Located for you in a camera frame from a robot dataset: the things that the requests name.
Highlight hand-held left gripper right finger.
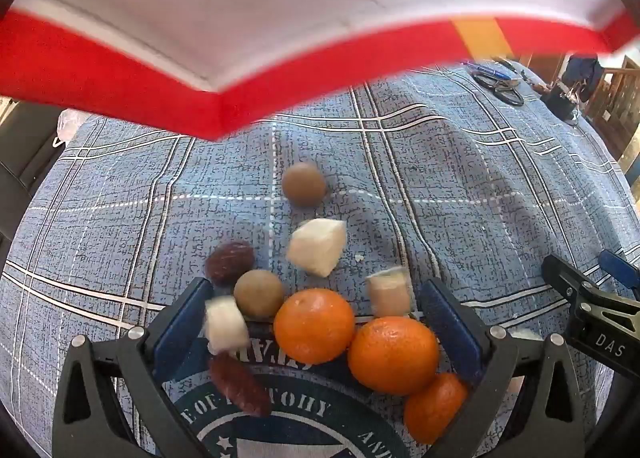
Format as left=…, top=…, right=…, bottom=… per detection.
left=419, top=279, right=586, bottom=458

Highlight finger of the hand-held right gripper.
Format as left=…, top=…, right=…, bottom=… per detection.
left=542, top=254, right=640, bottom=326
left=598, top=249, right=640, bottom=299

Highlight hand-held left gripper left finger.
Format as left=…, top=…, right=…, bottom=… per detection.
left=51, top=277, right=221, bottom=458

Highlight orange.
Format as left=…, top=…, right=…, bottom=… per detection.
left=347, top=316, right=441, bottom=396
left=404, top=372, right=469, bottom=445
left=273, top=289, right=357, bottom=365

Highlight red date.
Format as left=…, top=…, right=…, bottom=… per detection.
left=207, top=353, right=273, bottom=418
left=205, top=240, right=256, bottom=286

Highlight brown longan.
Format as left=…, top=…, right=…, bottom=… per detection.
left=233, top=269, right=286, bottom=321
left=281, top=162, right=327, bottom=209

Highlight red cardboard box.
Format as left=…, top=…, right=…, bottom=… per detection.
left=0, top=0, right=640, bottom=141

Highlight blue plaid tablecloth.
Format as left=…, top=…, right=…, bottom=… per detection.
left=0, top=58, right=633, bottom=458

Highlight wooden chair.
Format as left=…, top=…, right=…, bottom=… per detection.
left=585, top=55, right=640, bottom=159

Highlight dark blue bag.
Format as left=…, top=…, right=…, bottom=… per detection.
left=562, top=52, right=606, bottom=103

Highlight black scissors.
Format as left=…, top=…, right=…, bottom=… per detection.
left=472, top=70, right=526, bottom=106

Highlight blue pen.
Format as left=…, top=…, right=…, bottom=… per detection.
left=462, top=60, right=511, bottom=78

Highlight black leather sofa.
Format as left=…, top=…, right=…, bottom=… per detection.
left=0, top=100, right=76, bottom=259

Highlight clear plastic bag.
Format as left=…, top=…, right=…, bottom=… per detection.
left=52, top=108, right=83, bottom=146

